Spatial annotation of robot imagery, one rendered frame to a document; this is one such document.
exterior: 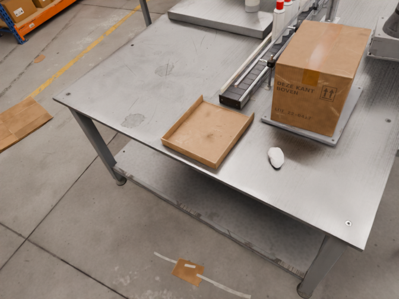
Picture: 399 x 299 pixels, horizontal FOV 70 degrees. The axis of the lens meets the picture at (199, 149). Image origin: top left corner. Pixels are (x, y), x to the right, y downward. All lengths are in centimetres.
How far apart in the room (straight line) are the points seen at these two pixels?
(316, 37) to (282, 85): 21
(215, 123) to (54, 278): 139
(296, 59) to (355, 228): 56
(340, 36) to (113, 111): 98
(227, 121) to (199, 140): 15
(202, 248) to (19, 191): 148
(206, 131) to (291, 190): 42
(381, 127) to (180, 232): 124
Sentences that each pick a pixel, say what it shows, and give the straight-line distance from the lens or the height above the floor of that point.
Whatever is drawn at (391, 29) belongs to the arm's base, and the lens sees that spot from 161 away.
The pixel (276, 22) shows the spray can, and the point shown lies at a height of 100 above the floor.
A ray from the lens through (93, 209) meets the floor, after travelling 216.
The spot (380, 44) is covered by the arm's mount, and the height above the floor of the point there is 90.
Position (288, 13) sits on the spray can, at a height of 100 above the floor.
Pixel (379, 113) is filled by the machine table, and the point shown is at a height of 83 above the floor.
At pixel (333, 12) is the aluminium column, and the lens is 187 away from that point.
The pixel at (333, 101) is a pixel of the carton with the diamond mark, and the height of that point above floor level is 102.
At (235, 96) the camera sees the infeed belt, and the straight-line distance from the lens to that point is 126.
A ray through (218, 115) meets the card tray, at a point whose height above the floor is 83.
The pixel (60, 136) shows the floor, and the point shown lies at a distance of 278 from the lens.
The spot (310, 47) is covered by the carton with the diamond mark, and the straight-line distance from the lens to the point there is 111.
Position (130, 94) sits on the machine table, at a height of 83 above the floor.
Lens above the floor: 170
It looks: 50 degrees down
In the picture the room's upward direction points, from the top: 11 degrees counter-clockwise
